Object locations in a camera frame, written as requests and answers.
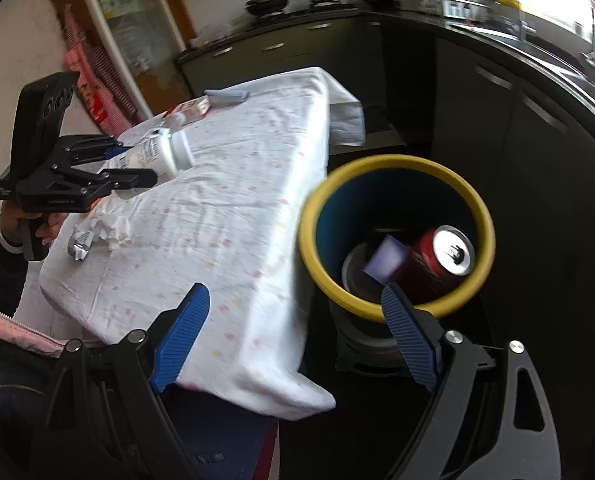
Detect person's left hand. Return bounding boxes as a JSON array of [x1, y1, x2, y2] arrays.
[[0, 207, 66, 255]]

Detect glass sliding door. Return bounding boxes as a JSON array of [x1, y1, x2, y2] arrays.
[[72, 0, 196, 116]]

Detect white dotted tablecloth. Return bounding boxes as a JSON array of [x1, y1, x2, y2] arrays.
[[38, 66, 365, 421]]

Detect grey round pail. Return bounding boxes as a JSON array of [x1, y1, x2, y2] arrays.
[[330, 300, 403, 356]]

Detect silver foil wrapper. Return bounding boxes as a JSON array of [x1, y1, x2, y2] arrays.
[[66, 227, 98, 262]]

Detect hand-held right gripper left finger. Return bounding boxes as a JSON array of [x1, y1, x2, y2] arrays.
[[28, 282, 211, 480]]

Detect white tissue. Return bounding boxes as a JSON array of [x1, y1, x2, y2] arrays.
[[90, 212, 138, 251]]

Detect white plastic bottle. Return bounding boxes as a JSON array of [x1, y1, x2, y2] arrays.
[[102, 127, 197, 179]]

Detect gas stove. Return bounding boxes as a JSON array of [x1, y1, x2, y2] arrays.
[[248, 4, 358, 23]]

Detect yellow rimmed blue bin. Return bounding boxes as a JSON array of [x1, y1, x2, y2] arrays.
[[297, 155, 495, 341]]

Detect clear plastic bags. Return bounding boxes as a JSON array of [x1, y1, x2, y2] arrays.
[[190, 25, 233, 51]]

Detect red soda can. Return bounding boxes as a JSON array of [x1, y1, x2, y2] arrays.
[[392, 226, 477, 306]]

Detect blue cloth with red edge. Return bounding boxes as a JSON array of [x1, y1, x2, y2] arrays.
[[165, 385, 281, 480]]

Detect black wok with lid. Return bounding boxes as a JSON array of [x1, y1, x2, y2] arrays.
[[245, 0, 289, 17]]

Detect white dish rack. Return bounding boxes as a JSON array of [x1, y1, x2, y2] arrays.
[[402, 0, 493, 21]]

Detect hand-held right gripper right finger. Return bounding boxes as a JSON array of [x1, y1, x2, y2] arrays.
[[381, 282, 561, 480]]

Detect steel double sink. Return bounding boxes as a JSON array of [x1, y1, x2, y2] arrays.
[[450, 20, 595, 111]]

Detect red checkered apron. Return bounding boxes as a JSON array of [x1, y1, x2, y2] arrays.
[[60, 4, 143, 133]]

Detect tall steel faucet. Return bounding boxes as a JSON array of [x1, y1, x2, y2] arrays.
[[575, 7, 595, 81]]

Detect person's dark trousers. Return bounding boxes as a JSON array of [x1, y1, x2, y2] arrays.
[[0, 345, 53, 480]]

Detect red and white small box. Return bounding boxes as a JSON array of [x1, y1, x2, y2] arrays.
[[165, 97, 212, 123]]

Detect person's pink jacket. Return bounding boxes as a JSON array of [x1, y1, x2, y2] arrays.
[[0, 305, 73, 356]]

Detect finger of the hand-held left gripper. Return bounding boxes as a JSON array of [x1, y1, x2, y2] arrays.
[[52, 135, 131, 166], [85, 167, 158, 196]]

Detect blue grey packet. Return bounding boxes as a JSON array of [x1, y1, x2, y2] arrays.
[[204, 89, 250, 107]]

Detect purple cardboard box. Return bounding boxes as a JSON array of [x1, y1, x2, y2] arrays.
[[365, 235, 411, 283]]

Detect green lower cabinets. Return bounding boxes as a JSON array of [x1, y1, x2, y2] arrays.
[[178, 10, 595, 411]]

